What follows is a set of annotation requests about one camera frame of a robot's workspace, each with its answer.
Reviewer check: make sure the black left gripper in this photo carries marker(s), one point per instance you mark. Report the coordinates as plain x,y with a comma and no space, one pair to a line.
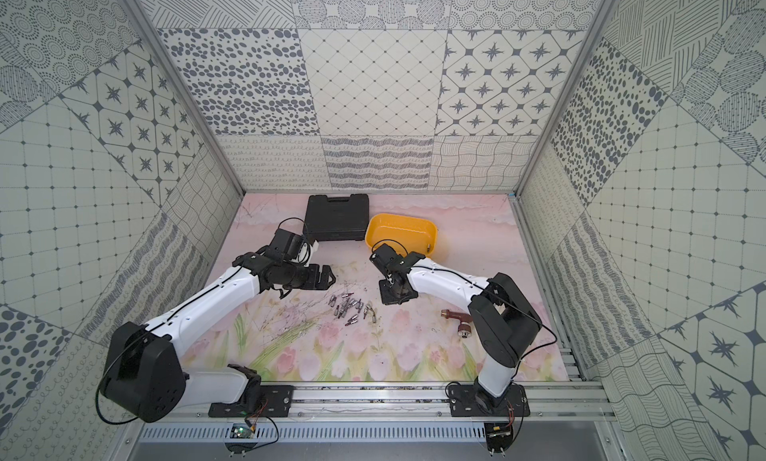
308,275

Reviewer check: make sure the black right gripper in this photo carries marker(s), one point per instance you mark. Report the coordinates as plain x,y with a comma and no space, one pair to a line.
387,297

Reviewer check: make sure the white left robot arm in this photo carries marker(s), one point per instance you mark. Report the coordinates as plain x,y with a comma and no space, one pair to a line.
144,373

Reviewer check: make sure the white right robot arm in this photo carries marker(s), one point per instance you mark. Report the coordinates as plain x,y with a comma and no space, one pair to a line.
506,323

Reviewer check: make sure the yellow plastic storage box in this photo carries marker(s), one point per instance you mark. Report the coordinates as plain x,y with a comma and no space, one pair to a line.
404,234

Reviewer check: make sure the black plastic tool case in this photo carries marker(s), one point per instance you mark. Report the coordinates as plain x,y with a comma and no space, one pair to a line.
336,218

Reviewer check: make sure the red brown pipe fitting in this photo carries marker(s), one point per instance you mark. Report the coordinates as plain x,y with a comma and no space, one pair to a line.
464,320

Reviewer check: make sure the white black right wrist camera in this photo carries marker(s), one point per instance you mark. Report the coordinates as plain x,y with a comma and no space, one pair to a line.
389,262

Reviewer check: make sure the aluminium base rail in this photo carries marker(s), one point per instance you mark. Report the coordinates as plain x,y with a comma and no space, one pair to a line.
412,401

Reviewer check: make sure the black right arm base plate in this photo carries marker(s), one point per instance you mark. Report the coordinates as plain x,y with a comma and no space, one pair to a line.
472,400

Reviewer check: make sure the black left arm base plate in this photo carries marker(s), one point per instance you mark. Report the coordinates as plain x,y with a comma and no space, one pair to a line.
256,399

